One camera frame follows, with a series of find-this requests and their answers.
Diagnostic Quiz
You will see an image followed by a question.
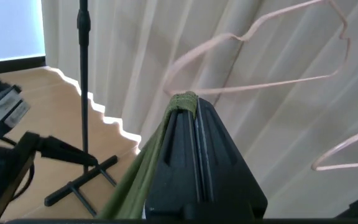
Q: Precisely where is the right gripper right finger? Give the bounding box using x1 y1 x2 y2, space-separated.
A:
196 97 269 219

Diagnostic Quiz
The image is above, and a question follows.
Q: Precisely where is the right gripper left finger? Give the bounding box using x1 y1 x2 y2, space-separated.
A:
144 108 203 219

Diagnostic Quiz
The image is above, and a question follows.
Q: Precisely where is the green printed T-shirt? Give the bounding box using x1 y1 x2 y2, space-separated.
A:
96 91 199 220

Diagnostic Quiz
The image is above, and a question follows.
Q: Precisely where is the black clothes rack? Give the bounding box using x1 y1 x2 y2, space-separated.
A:
44 0 119 218

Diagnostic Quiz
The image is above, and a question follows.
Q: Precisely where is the pink clothes hanger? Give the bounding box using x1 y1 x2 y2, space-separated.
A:
310 124 358 172
162 0 352 97

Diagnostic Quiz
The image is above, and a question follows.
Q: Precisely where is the beige curtain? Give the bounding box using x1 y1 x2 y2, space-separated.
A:
40 0 358 219

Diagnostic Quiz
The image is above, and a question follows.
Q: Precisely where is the window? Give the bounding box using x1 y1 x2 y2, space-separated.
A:
0 0 47 76

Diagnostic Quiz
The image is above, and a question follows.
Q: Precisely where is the black cable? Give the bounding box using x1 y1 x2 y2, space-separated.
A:
0 136 36 202

